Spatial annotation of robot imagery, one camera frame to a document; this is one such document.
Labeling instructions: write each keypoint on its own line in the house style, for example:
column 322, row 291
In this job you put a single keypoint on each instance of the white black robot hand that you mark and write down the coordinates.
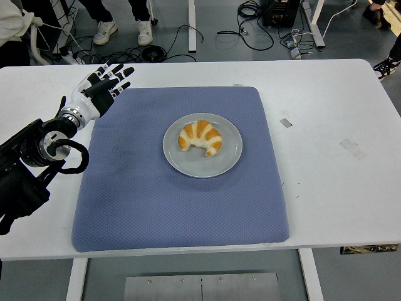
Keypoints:
column 84, row 100

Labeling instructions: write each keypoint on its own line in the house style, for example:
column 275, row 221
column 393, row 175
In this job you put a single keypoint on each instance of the large clear tape piece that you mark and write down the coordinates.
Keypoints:
column 352, row 149

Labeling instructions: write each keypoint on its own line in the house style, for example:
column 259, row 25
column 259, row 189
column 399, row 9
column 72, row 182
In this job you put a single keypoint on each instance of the white desk leg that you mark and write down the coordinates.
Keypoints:
column 317, row 31
column 191, row 25

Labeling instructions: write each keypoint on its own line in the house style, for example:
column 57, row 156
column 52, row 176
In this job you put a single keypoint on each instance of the black equipment box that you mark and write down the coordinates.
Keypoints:
column 279, row 12

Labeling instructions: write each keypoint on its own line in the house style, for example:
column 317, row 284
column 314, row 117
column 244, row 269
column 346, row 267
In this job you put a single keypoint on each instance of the grey round plate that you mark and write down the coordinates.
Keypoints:
column 194, row 166

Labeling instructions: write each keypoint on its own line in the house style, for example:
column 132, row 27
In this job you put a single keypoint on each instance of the person's leg with white shoe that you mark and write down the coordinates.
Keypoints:
column 145, row 33
column 105, row 31

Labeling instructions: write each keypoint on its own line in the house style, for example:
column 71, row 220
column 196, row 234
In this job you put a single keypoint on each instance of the white power strip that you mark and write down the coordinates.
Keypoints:
column 70, row 59

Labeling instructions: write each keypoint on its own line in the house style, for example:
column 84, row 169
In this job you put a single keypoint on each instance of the person's black shoe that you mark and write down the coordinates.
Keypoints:
column 376, row 15

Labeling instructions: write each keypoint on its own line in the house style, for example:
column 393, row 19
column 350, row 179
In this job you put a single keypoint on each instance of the white curved tube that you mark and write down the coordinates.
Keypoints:
column 35, row 47

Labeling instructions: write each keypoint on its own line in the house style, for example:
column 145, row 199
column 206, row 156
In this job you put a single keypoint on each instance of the white table leg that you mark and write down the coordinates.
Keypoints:
column 76, row 282
column 311, row 276

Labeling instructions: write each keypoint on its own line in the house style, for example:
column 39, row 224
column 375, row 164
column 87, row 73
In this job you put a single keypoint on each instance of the croissant bread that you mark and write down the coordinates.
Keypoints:
column 200, row 130

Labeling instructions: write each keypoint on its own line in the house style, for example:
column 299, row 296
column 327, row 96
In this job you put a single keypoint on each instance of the grey floor box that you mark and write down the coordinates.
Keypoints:
column 289, row 40
column 295, row 53

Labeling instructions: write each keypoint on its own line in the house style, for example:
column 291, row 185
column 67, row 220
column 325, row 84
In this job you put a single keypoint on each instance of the person's leg with black shoe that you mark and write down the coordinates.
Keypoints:
column 387, row 67

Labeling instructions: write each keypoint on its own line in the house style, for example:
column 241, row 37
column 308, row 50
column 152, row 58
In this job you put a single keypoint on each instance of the camouflage patterned object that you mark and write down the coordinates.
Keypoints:
column 366, row 249

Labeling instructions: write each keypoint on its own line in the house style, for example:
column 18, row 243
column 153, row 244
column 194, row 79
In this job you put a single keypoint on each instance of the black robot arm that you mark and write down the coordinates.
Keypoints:
column 18, row 188

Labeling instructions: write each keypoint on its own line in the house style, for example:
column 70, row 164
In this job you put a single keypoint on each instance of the blue quilted mat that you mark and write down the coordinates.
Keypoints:
column 156, row 213

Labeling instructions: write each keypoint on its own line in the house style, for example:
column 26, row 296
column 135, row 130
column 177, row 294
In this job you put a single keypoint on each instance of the small grey tape piece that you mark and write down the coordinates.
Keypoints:
column 285, row 123

